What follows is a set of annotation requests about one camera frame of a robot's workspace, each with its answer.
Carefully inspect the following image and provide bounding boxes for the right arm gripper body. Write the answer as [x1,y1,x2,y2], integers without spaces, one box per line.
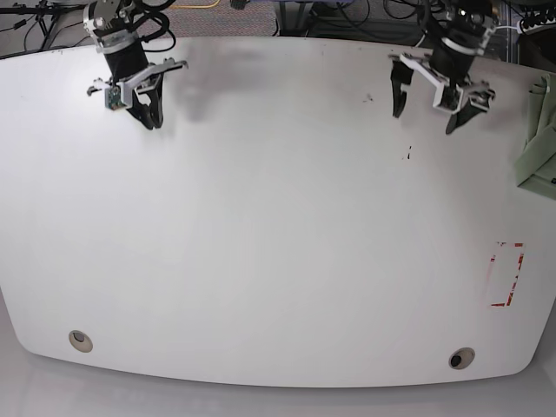
[86,41,188,109]

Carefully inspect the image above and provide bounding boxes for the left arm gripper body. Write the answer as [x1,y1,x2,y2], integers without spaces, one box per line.
[390,38,495,115]

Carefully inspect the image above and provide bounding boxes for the green polo shirt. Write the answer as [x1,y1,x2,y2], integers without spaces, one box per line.
[513,74,555,200]

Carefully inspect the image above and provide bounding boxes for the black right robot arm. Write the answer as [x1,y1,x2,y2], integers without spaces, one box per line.
[83,1,188,130]

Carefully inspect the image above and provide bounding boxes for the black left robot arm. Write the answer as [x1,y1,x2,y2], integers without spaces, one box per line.
[390,1,499,135]

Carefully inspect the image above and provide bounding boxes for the white power strip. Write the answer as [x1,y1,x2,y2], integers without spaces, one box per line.
[517,9,555,34]

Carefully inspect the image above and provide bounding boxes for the black tripod legs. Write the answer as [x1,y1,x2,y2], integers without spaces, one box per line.
[1,1,87,60]

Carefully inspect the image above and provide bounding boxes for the red tape rectangle marker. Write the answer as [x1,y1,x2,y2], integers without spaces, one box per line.
[486,242,525,308]

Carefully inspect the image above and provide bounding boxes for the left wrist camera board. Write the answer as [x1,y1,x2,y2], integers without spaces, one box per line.
[440,88,460,112]

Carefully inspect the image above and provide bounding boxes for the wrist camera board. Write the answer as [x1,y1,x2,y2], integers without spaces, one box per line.
[104,87,125,111]
[440,88,460,112]

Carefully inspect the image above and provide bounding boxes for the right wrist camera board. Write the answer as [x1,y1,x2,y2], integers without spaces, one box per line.
[104,87,125,111]

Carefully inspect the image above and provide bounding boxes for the yellow cable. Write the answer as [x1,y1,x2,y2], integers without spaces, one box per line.
[171,0,221,10]

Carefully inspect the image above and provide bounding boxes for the left table cable grommet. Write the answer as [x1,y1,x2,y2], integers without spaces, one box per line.
[69,330,93,353]

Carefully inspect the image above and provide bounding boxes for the table cable grommet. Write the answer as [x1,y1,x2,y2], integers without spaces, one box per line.
[448,347,475,370]
[69,330,93,353]

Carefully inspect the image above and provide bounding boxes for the right table cable grommet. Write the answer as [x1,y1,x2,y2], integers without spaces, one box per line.
[448,347,475,370]

